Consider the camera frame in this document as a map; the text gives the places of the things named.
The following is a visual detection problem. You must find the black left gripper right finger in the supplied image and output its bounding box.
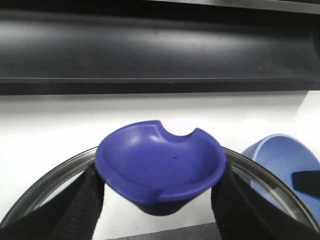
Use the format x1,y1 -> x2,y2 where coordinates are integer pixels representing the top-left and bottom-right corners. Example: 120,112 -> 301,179
211,163 -> 320,240

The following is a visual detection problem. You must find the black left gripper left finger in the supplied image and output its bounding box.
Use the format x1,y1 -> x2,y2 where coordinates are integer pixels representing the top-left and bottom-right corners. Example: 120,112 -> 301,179
0,164 -> 105,240

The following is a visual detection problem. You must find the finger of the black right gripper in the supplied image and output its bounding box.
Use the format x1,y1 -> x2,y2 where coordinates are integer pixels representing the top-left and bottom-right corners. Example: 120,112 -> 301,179
291,170 -> 320,198

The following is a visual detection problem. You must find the light blue ribbed bowl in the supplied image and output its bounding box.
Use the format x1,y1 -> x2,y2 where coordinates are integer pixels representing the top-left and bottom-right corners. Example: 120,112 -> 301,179
241,134 -> 320,222

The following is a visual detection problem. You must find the glass pot lid blue knob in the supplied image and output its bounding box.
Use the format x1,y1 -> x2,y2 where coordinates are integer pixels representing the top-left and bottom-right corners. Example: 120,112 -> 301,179
0,120 -> 320,234

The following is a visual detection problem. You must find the black range hood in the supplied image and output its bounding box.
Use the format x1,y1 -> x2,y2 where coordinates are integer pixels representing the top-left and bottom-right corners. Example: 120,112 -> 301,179
0,0 -> 320,96

